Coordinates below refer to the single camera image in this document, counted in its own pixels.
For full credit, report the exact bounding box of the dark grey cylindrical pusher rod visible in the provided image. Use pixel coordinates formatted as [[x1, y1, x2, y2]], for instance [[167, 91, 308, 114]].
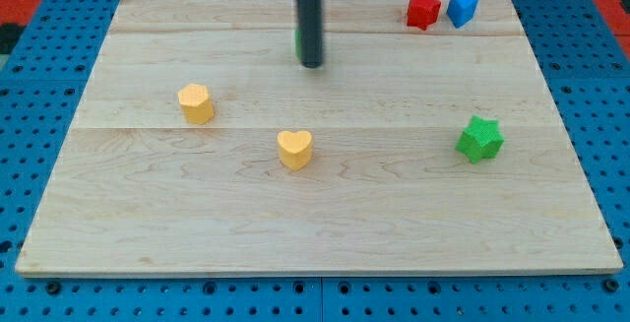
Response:
[[295, 0, 324, 68]]

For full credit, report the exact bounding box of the red star block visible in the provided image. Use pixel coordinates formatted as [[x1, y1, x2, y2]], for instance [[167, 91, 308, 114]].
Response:
[[407, 0, 441, 31]]

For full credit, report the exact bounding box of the green star block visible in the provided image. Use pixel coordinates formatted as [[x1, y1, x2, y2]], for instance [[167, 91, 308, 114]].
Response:
[[456, 115, 504, 163]]

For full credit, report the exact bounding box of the green block behind rod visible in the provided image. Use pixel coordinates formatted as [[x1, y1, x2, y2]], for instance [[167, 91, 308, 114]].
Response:
[[294, 29, 303, 63]]

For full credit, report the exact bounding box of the blue triangular block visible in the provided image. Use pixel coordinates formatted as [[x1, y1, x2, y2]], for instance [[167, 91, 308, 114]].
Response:
[[447, 0, 479, 29]]

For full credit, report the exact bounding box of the yellow heart block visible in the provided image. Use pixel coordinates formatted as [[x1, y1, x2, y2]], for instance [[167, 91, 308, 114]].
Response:
[[277, 130, 313, 170]]

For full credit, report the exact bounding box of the yellow hexagon block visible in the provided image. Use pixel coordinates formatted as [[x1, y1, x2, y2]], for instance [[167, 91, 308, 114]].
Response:
[[177, 84, 215, 125]]

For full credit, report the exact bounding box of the light wooden board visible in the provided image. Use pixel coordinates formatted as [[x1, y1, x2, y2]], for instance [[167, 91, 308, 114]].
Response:
[[16, 0, 623, 278]]

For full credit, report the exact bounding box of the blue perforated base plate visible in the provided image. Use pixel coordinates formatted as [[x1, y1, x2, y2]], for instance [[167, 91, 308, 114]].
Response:
[[1, 0, 629, 321]]

